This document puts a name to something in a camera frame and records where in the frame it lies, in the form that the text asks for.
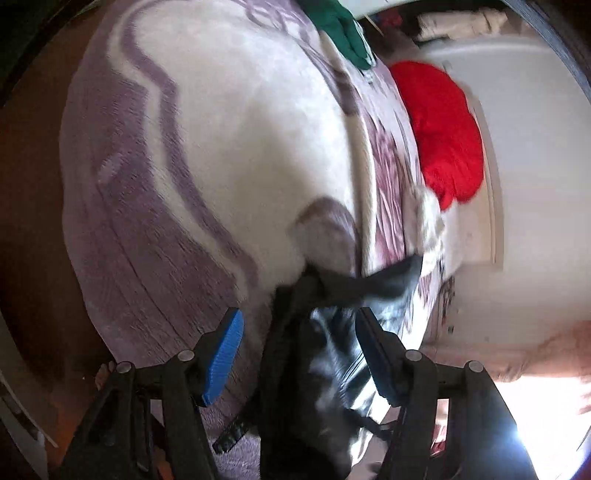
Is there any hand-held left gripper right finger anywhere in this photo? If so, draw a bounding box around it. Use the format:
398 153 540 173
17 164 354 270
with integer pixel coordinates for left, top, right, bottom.
355 306 541 480

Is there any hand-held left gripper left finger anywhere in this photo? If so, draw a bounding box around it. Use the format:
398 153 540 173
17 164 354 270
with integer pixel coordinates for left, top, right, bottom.
60 307 245 480

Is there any black leather jacket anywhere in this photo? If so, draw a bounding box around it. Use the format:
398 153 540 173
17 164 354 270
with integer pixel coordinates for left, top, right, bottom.
212 253 424 480

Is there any white knitted sweater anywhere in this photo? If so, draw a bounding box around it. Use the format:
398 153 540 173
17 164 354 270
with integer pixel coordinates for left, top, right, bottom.
404 185 447 273

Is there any floral purple blanket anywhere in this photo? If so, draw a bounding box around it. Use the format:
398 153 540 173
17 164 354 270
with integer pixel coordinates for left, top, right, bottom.
59 0 448 480

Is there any red duvet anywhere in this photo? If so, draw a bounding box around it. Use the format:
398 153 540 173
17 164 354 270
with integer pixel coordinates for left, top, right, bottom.
389 61 485 210

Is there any green garment with white stripes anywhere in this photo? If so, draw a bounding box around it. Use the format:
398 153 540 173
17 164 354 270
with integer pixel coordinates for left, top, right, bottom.
302 0 375 71

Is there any beige hanging coat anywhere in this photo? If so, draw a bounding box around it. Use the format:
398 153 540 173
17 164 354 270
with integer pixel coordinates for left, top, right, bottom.
418 10 505 40

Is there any cream fuzzy strap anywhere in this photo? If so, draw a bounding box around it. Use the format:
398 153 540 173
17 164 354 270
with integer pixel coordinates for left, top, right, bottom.
323 34 373 273

